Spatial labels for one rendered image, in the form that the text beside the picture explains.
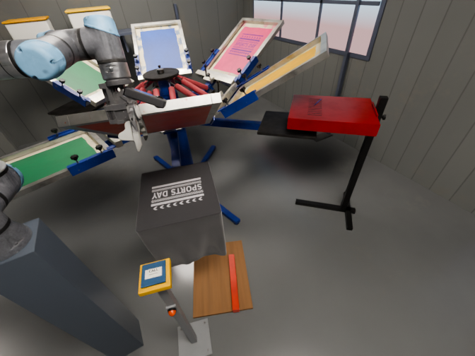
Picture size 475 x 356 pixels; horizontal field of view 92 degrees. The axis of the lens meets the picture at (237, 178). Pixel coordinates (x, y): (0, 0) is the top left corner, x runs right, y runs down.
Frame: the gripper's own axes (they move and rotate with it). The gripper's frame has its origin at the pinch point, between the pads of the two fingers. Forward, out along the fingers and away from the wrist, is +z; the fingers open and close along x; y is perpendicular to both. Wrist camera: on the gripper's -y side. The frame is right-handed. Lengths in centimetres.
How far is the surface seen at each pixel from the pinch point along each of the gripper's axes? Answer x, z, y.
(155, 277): 1, 55, 11
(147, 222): -31, 47, 17
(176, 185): -55, 40, 0
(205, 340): -27, 147, 5
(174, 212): -34, 46, 2
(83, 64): -207, -46, 77
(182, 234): -30, 59, 1
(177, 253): -36, 75, 8
